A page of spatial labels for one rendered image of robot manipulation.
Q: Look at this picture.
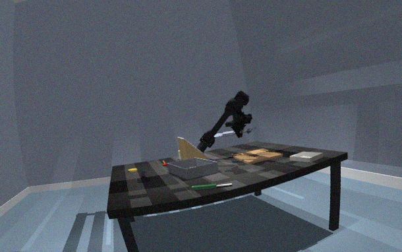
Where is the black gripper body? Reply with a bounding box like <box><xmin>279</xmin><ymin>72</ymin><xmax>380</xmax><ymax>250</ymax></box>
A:
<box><xmin>225</xmin><ymin>110</ymin><xmax>247</xmax><ymax>127</ymax></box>

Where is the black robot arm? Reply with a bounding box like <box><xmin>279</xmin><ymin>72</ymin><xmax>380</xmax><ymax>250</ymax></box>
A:
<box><xmin>196</xmin><ymin>90</ymin><xmax>252</xmax><ymax>153</ymax></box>

